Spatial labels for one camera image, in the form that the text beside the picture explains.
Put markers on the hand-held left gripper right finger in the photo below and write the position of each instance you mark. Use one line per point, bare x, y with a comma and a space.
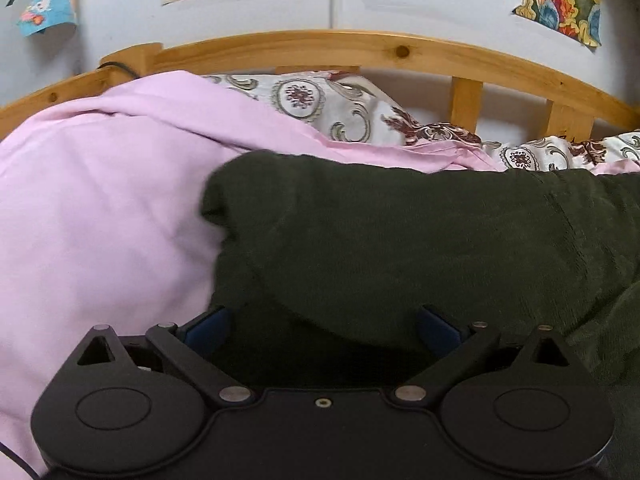
437, 328

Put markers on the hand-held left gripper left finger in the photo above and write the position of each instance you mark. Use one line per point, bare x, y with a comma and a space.
207, 328

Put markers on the pink blanket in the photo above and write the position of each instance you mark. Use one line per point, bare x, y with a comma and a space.
100, 200

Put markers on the floral patterned bed sheet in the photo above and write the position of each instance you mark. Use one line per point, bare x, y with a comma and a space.
320, 105

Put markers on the wooden bed frame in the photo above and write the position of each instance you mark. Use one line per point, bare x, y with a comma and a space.
325, 45

